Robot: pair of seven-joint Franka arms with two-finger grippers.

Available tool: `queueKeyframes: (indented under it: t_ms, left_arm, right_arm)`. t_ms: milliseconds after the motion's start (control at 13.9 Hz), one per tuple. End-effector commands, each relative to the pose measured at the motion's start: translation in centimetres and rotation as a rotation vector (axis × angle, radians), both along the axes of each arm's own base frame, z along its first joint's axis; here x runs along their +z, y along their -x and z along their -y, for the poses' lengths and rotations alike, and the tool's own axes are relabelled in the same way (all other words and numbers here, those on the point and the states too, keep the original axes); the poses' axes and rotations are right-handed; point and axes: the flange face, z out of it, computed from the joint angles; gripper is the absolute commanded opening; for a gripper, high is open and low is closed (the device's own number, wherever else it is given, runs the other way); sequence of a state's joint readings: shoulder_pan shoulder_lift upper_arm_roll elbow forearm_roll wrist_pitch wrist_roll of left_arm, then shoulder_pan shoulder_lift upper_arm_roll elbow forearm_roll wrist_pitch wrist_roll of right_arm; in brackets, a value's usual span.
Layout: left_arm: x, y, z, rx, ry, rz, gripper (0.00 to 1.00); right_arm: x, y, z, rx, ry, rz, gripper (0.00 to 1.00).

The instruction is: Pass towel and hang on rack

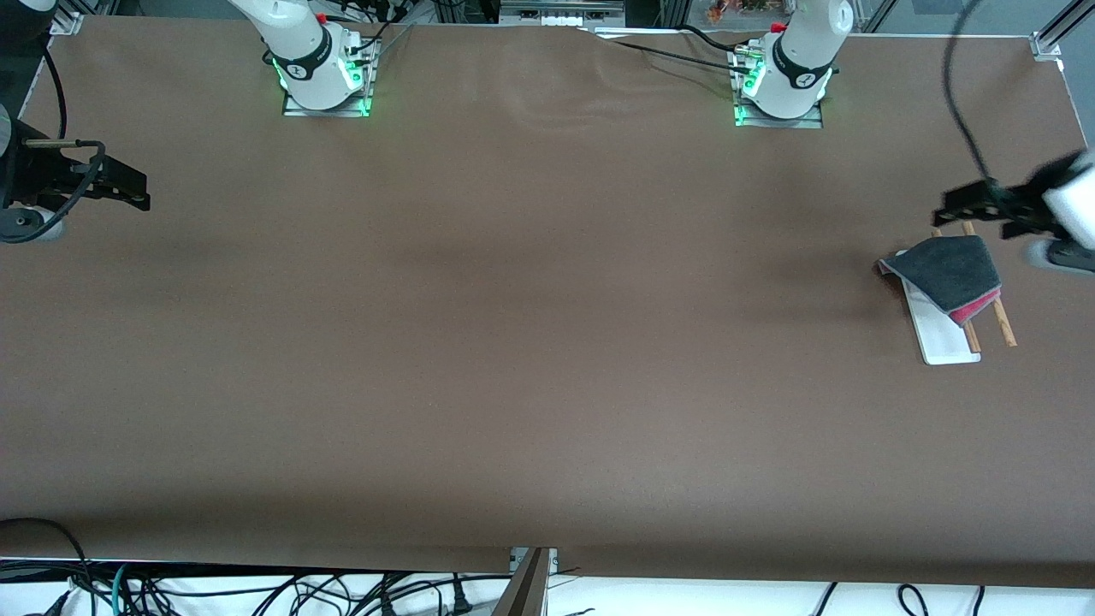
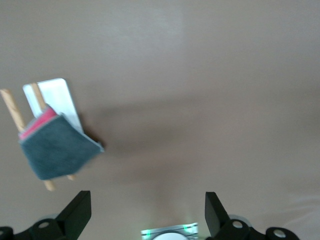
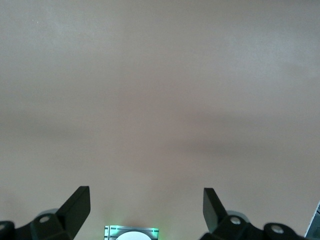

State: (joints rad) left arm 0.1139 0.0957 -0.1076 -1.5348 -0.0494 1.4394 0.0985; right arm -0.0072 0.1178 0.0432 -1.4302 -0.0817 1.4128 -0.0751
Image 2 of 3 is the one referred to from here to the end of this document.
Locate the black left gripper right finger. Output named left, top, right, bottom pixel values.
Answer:
left=204, top=191, right=300, bottom=240

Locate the pink and grey microfibre towel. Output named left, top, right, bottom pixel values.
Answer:
left=17, top=104, right=105, bottom=181

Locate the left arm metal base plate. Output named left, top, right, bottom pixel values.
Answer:
left=140, top=221, right=199, bottom=240

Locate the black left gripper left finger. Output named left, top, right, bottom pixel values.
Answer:
left=0, top=190, right=92, bottom=240

